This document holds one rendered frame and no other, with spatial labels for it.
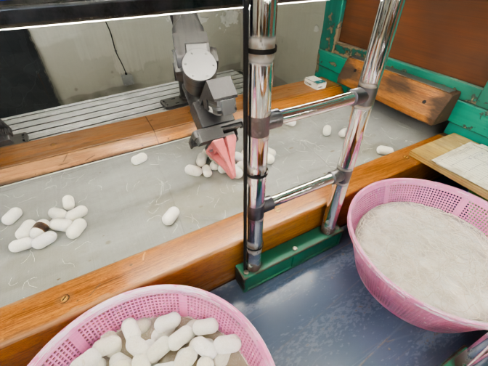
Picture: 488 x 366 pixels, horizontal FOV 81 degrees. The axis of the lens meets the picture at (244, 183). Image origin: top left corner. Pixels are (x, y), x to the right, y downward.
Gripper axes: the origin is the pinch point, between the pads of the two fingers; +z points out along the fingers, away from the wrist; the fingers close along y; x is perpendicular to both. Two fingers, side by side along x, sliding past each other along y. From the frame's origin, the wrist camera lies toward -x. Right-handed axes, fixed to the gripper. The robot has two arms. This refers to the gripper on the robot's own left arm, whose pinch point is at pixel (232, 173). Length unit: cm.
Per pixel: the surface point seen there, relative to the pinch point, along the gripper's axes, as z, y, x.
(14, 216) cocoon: -6.0, -36.2, 5.8
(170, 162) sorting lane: -8.1, -8.6, 9.5
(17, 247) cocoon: -0.2, -35.5, 0.8
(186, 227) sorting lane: 6.3, -12.1, -3.0
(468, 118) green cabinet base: 7, 50, -13
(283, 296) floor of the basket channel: 22.0, -2.5, -7.9
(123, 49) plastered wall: -143, 15, 163
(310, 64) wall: -73, 129, 108
